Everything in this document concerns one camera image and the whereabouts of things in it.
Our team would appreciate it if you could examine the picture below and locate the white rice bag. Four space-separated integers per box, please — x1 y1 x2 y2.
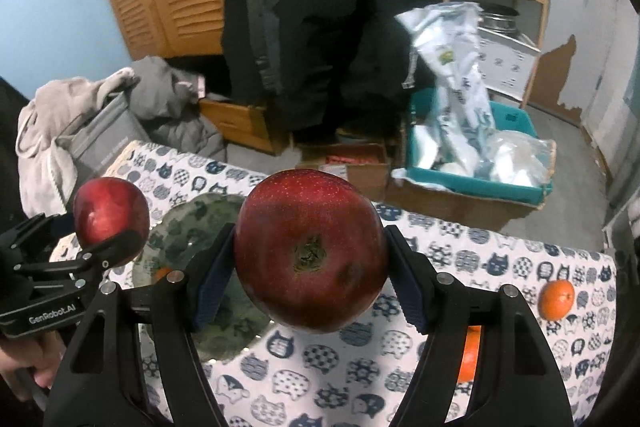
395 2 496 178

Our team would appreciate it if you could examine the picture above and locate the brown cardboard box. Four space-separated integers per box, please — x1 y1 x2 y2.
385 179 546 233

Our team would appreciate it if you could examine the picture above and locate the grey storage bag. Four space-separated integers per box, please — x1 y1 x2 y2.
70 94 151 188

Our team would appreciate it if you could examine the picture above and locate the wooden shelf rack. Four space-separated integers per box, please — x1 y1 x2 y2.
440 0 553 108

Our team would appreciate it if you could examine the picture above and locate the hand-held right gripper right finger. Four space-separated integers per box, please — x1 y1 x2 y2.
384 224 573 427

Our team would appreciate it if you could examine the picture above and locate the wooden drawer base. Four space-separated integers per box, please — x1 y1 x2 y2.
200 99 291 155

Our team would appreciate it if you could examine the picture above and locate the green patterned plate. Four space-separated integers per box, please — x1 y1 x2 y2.
132 193 281 363

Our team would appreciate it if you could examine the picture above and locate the black hanging coat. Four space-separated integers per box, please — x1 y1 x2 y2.
220 0 446 142

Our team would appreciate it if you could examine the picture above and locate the cat-print tablecloth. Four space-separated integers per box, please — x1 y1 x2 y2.
50 141 618 427

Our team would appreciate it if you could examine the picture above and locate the open cardboard box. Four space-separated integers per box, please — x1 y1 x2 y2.
295 142 391 202

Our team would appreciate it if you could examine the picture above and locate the red apple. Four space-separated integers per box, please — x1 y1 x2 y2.
234 169 390 334
73 177 151 268

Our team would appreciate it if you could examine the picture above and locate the teal plastic crate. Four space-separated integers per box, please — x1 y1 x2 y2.
405 88 553 208

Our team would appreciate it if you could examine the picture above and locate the steel steamer pot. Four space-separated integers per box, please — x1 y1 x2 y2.
477 4 521 35

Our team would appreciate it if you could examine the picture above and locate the clear plastic bag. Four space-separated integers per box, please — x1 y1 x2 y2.
482 129 557 188

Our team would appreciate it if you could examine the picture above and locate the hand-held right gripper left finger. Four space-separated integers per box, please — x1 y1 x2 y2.
44 222 237 427

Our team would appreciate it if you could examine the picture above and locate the person's left hand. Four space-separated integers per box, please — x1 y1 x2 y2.
0 334 67 403

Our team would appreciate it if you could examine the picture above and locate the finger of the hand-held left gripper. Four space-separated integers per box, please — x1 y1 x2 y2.
15 229 147 297
0 213 85 264

